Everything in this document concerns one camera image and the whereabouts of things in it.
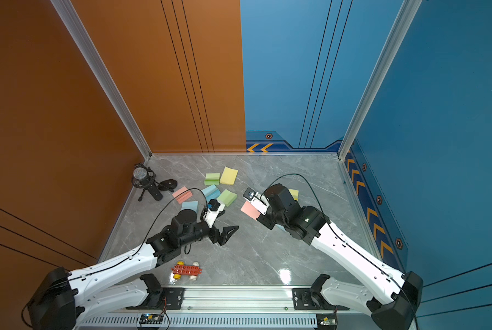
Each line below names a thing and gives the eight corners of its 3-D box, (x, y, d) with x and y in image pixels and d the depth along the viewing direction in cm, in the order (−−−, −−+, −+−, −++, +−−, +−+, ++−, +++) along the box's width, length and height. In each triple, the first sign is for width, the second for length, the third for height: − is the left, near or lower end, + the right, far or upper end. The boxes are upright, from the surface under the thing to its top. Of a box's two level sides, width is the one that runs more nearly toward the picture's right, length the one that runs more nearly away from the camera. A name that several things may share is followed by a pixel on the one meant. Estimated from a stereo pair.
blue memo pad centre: (208, 202, 102) (207, 199, 99) (202, 193, 105) (201, 190, 103) (221, 195, 104) (220, 192, 102) (215, 186, 108) (215, 183, 106)
